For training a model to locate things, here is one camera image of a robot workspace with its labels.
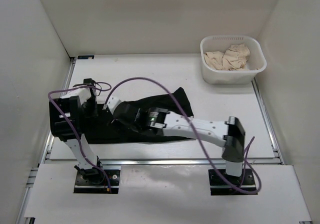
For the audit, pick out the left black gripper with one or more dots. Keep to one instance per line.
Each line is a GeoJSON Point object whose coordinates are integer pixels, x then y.
{"type": "Point", "coordinates": [93, 114]}

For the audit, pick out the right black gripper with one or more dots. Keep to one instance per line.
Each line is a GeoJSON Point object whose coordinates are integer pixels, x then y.
{"type": "Point", "coordinates": [114, 118]}

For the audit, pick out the black trousers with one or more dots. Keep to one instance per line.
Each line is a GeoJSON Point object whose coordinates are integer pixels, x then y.
{"type": "Point", "coordinates": [103, 129]}

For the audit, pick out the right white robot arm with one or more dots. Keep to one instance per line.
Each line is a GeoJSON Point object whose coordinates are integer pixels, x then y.
{"type": "Point", "coordinates": [160, 122]}

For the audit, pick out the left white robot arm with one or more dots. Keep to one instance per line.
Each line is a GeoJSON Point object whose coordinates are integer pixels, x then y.
{"type": "Point", "coordinates": [70, 111]}

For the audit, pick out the beige trousers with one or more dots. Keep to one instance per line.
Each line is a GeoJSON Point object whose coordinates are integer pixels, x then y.
{"type": "Point", "coordinates": [233, 59]}

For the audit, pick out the black corner label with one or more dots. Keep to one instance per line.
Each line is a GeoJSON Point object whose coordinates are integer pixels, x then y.
{"type": "Point", "coordinates": [85, 57]}

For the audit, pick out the white plastic basket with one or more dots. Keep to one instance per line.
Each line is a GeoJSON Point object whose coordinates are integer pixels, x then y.
{"type": "Point", "coordinates": [256, 62]}

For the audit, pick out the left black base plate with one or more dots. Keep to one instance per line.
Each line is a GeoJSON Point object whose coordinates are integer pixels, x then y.
{"type": "Point", "coordinates": [93, 181]}

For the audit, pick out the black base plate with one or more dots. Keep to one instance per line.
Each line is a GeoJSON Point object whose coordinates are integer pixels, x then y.
{"type": "Point", "coordinates": [218, 187]}
{"type": "Point", "coordinates": [93, 181]}

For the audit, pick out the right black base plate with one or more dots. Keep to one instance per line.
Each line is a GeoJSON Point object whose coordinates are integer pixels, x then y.
{"type": "Point", "coordinates": [218, 187]}

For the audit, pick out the aluminium frame rail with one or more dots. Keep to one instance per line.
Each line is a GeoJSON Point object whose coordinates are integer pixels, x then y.
{"type": "Point", "coordinates": [267, 122]}

